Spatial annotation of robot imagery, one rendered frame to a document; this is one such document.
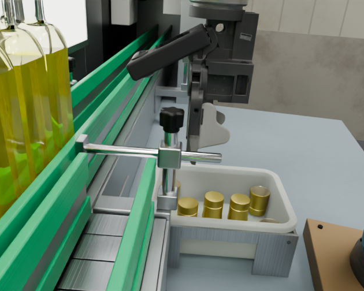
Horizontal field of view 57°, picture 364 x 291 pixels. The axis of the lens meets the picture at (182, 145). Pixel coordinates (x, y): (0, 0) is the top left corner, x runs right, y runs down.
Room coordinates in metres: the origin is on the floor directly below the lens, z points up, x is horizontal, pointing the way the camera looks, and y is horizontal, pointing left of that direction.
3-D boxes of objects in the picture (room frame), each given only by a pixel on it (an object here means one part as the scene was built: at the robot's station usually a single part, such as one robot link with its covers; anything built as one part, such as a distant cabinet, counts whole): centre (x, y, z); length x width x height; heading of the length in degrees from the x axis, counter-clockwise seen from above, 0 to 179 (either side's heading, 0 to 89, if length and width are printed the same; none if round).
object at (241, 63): (0.46, -0.04, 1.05); 0.09 x 0.08 x 0.12; 91
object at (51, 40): (0.35, 0.16, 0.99); 0.06 x 0.06 x 0.21; 0
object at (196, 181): (0.46, -0.06, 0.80); 0.22 x 0.17 x 0.09; 89
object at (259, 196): (0.51, -0.15, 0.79); 0.04 x 0.04 x 0.04
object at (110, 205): (0.35, 0.06, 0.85); 0.09 x 0.04 x 0.07; 89
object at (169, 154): (0.35, 0.04, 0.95); 0.17 x 0.03 x 0.12; 89
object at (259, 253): (0.46, -0.04, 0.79); 0.27 x 0.17 x 0.08; 89
